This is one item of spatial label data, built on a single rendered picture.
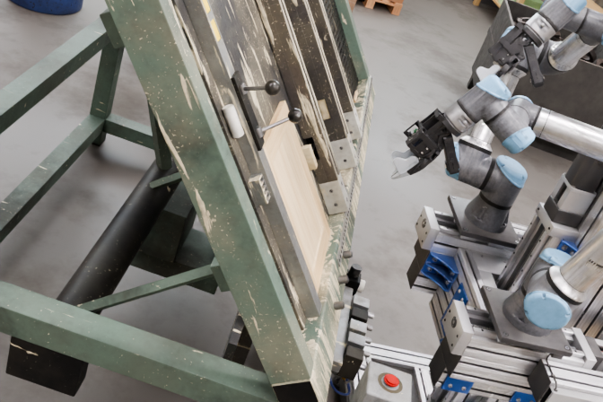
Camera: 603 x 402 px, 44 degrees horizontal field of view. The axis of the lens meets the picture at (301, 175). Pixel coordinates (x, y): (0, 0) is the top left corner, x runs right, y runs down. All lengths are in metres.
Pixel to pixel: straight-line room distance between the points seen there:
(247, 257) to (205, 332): 1.56
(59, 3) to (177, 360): 4.06
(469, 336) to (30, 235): 2.11
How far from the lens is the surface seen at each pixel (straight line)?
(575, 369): 2.35
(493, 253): 2.65
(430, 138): 1.87
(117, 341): 2.02
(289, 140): 2.23
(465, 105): 1.85
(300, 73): 2.36
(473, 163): 2.50
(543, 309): 2.01
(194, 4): 1.76
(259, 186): 1.85
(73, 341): 2.05
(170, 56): 1.54
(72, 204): 3.78
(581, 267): 1.97
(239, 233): 1.68
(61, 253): 3.48
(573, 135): 1.98
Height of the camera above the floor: 2.23
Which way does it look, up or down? 29 degrees down
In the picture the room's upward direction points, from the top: 20 degrees clockwise
